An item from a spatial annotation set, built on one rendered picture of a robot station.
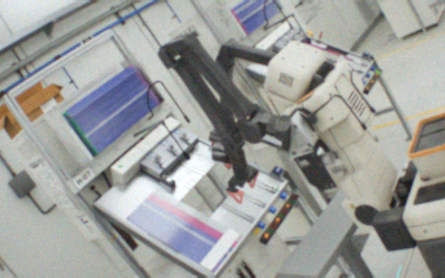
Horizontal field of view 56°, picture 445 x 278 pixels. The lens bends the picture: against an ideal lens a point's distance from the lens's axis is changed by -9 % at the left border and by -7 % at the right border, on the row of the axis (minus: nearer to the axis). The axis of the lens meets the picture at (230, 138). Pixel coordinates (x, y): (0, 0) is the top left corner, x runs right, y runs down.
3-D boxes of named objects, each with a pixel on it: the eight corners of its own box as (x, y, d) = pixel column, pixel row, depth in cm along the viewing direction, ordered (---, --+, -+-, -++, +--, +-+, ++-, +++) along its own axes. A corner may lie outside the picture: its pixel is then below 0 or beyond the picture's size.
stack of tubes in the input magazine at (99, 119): (161, 102, 248) (133, 63, 242) (97, 155, 215) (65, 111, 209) (150, 109, 257) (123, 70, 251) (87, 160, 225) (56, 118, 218)
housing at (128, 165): (181, 140, 260) (180, 122, 250) (125, 192, 228) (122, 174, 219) (170, 134, 263) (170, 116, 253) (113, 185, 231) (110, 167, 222)
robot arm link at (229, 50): (212, 41, 188) (225, 33, 195) (213, 69, 197) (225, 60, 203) (312, 69, 171) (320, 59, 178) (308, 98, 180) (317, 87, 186)
